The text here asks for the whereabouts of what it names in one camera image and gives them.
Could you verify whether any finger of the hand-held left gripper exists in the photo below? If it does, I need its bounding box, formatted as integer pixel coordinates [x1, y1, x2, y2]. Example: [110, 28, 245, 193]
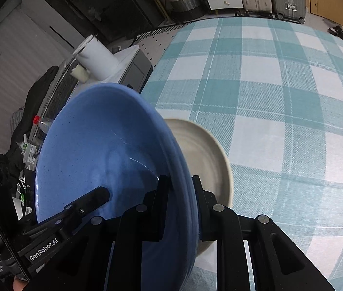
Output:
[55, 186, 111, 237]

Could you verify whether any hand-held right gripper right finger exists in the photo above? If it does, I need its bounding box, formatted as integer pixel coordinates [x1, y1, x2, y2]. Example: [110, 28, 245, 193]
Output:
[191, 175, 335, 291]

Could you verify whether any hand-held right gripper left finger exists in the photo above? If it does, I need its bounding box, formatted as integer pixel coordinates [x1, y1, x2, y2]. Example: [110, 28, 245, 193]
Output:
[55, 174, 170, 291]

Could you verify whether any blue bowl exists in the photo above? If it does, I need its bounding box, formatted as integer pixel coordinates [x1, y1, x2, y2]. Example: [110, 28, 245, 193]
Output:
[35, 83, 201, 291]

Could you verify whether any large cream ridged plate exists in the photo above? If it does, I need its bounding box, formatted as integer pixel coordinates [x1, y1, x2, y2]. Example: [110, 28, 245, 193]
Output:
[163, 118, 234, 257]

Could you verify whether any green and white packet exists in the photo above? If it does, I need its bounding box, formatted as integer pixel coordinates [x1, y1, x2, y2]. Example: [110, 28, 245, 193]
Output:
[20, 133, 43, 170]

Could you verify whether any clear red-capped water bottle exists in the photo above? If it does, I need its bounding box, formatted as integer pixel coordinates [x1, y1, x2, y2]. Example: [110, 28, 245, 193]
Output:
[32, 115, 54, 134]

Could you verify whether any grey mesh panel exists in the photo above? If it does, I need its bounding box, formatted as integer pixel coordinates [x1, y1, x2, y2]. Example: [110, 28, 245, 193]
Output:
[37, 57, 79, 140]

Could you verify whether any small cream cup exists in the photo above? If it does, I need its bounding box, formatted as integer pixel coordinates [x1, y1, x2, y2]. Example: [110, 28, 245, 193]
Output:
[71, 64, 90, 83]

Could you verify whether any teal checked tablecloth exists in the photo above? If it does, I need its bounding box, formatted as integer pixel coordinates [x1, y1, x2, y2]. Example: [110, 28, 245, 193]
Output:
[141, 16, 343, 291]

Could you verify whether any black cabinet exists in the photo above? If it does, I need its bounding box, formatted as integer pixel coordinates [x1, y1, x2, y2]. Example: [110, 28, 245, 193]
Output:
[28, 0, 172, 44]

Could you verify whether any woven basket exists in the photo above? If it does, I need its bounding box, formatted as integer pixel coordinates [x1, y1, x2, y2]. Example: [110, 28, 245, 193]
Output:
[167, 0, 204, 22]

